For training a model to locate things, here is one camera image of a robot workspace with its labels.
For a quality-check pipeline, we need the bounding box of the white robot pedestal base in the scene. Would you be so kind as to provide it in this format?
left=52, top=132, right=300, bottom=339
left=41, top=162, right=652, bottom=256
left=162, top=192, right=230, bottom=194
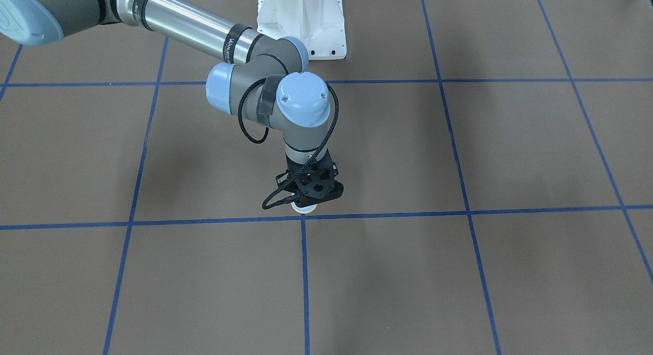
left=257, top=0, right=348, bottom=61

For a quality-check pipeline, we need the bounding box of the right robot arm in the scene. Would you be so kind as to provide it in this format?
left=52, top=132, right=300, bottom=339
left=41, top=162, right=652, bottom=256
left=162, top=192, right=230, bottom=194
left=2, top=0, right=344, bottom=210

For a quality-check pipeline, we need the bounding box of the blue call bell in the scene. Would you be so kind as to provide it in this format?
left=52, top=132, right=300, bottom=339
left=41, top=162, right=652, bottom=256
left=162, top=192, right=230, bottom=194
left=291, top=202, right=317, bottom=215

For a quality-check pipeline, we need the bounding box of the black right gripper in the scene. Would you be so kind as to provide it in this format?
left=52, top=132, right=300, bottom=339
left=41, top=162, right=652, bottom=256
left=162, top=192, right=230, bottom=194
left=275, top=151, right=344, bottom=201

